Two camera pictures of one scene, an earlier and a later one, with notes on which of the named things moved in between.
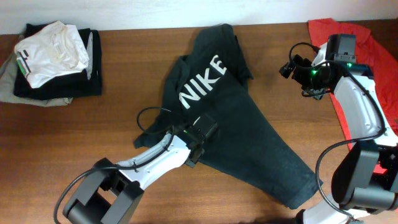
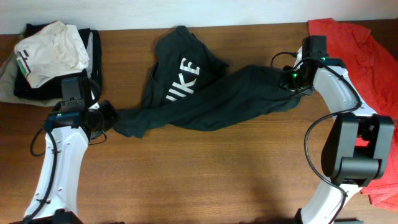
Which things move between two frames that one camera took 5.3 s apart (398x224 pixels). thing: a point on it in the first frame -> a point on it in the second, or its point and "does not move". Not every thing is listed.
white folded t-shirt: x=58 y=50 does not move
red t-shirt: x=384 y=68 does not move
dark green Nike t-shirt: x=212 y=78 -> x=192 y=88
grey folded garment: x=7 y=87 does not move
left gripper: x=194 y=160 -> x=112 y=112
